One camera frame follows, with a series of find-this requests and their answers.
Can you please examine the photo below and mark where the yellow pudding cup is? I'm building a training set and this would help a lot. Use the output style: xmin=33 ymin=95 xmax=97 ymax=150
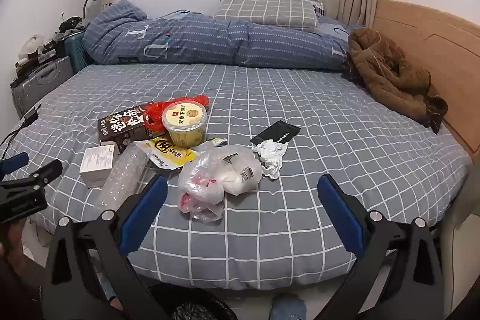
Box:
xmin=162 ymin=100 xmax=208 ymax=148

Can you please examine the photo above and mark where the blue striped duvet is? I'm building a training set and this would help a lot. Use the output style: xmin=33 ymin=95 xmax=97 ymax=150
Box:
xmin=83 ymin=0 xmax=361 ymax=71

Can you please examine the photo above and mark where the silver suitcase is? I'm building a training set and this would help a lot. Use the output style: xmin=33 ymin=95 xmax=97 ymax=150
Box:
xmin=10 ymin=55 xmax=74 ymax=118

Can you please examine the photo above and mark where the crumpled white tissue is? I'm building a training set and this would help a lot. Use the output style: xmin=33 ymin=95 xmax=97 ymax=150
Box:
xmin=252 ymin=139 xmax=289 ymax=180

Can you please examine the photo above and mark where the clear plastic bag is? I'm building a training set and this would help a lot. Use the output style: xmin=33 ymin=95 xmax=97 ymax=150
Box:
xmin=177 ymin=141 xmax=263 ymax=224

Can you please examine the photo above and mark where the red plastic bag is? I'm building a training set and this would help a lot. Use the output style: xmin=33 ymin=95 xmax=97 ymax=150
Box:
xmin=143 ymin=93 xmax=210 ymax=133

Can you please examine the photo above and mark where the wooden headboard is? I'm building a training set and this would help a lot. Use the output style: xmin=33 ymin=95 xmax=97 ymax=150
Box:
xmin=373 ymin=0 xmax=480 ymax=163

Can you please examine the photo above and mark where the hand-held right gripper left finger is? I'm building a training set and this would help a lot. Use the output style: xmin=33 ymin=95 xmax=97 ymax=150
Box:
xmin=41 ymin=174 xmax=169 ymax=320

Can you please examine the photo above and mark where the brown milk carton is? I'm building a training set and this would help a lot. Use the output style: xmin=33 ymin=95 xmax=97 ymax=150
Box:
xmin=97 ymin=102 xmax=158 ymax=156

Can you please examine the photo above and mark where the black charger with cable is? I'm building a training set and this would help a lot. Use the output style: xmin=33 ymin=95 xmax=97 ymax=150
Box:
xmin=0 ymin=104 xmax=42 ymax=156

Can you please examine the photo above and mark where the grey checked bed sheet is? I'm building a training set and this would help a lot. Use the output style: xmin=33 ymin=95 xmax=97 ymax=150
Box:
xmin=0 ymin=63 xmax=473 ymax=292

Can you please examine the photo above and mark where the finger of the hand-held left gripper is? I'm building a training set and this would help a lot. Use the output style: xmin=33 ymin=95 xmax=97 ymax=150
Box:
xmin=0 ymin=159 xmax=64 ymax=193
xmin=0 ymin=151 xmax=30 ymax=180

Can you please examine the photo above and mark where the white rounded object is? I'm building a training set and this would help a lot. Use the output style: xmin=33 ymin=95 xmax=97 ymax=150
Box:
xmin=17 ymin=34 xmax=45 ymax=60

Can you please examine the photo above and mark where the brown jacket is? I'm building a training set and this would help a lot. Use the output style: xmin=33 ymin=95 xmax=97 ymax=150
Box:
xmin=343 ymin=27 xmax=449 ymax=135

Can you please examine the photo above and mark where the black trash bin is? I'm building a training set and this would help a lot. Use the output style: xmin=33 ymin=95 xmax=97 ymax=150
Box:
xmin=146 ymin=283 xmax=237 ymax=320

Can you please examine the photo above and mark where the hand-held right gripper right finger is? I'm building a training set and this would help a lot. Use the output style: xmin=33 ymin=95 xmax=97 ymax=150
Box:
xmin=317 ymin=173 xmax=451 ymax=320

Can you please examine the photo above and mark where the small white box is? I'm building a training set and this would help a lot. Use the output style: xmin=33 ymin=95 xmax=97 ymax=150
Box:
xmin=79 ymin=141 xmax=118 ymax=189

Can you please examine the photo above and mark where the blue fuzzy slipper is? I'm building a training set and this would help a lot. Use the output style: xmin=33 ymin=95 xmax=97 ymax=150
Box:
xmin=270 ymin=295 xmax=308 ymax=320

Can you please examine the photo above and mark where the teal suitcase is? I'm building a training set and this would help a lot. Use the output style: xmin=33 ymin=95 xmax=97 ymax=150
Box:
xmin=56 ymin=29 xmax=92 ymax=71

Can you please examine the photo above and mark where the flat black packet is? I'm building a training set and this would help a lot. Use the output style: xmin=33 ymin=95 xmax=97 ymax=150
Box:
xmin=250 ymin=120 xmax=301 ymax=146

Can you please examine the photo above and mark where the dark object pile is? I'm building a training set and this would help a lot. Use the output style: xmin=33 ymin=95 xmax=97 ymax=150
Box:
xmin=58 ymin=17 xmax=85 ymax=34

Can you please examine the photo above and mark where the yellow snack packet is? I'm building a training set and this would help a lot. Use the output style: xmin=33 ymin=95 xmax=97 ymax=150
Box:
xmin=144 ymin=136 xmax=197 ymax=171

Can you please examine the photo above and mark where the grey checked pillow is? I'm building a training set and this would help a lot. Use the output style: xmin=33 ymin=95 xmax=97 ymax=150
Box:
xmin=214 ymin=0 xmax=319 ymax=31

